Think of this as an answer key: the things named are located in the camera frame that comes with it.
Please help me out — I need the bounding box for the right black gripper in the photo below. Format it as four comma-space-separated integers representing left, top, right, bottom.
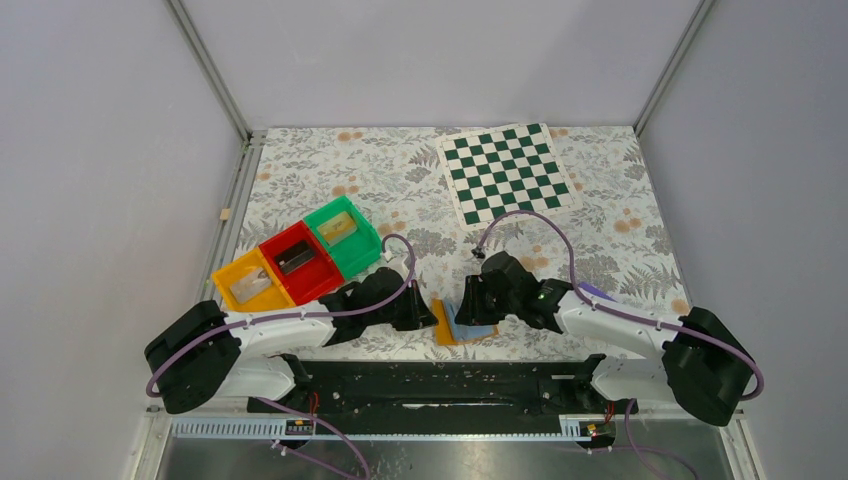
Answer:
454, 274, 520, 326

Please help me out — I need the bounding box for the orange card holder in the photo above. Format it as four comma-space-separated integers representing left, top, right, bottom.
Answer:
431, 298, 499, 346

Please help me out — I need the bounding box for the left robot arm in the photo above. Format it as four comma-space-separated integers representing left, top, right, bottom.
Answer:
144, 267, 438, 415

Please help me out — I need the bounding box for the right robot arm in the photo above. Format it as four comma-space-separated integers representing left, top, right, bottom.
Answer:
455, 252, 755, 426

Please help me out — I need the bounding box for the gold card in green bin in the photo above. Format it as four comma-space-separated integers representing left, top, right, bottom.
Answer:
317, 211, 358, 247

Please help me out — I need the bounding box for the black card in red bin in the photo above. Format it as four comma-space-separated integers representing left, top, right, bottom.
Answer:
274, 240, 315, 275

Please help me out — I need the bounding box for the silver card in yellow bin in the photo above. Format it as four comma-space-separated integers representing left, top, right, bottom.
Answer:
230, 268, 272, 304

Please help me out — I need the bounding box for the green plastic bin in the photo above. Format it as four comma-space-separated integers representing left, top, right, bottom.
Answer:
304, 196, 382, 280

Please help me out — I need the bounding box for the purple cylinder tool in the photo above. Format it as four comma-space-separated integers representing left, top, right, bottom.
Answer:
579, 282, 615, 302

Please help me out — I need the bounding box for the red plastic bin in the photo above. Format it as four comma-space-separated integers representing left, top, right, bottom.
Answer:
259, 221, 344, 305

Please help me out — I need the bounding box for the green white chessboard mat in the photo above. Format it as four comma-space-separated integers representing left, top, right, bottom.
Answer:
435, 123, 584, 232

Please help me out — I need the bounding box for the yellow plastic bin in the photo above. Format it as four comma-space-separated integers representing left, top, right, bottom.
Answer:
211, 248, 295, 313

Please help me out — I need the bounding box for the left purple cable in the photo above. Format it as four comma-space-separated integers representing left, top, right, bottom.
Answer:
145, 233, 419, 480

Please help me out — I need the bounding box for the purple cable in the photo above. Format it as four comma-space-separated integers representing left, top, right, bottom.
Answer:
145, 233, 419, 480
471, 209, 765, 480

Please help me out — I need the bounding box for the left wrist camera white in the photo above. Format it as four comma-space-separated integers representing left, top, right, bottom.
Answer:
383, 252, 410, 277

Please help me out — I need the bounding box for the aluminium rail front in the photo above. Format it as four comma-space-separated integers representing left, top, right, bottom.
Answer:
152, 374, 747, 444

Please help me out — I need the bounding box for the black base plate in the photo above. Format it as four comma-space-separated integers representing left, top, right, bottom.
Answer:
248, 360, 641, 435

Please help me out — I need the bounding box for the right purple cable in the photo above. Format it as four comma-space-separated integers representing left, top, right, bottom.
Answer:
471, 209, 765, 480

